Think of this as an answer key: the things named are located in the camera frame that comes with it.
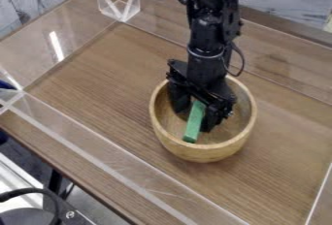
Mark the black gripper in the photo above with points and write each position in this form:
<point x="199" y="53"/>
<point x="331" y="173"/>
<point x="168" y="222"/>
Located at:
<point x="200" y="79"/>

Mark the green rectangular block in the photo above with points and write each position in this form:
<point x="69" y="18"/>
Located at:
<point x="193" y="122"/>

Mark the clear acrylic corner bracket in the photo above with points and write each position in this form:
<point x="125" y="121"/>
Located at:
<point x="120" y="10"/>

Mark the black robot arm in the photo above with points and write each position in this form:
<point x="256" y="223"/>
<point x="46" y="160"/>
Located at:
<point x="215" y="24"/>

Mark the blue object at left edge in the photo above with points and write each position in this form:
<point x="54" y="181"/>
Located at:
<point x="6" y="85"/>

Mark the black table leg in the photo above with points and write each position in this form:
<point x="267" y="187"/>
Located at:
<point x="55" y="182"/>

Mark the brown wooden bowl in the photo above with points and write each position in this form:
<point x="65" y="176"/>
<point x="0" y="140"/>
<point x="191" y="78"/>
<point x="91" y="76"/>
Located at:
<point x="216" y="145"/>

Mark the grey metal base plate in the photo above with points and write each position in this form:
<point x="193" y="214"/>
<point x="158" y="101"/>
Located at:
<point x="62" y="215"/>

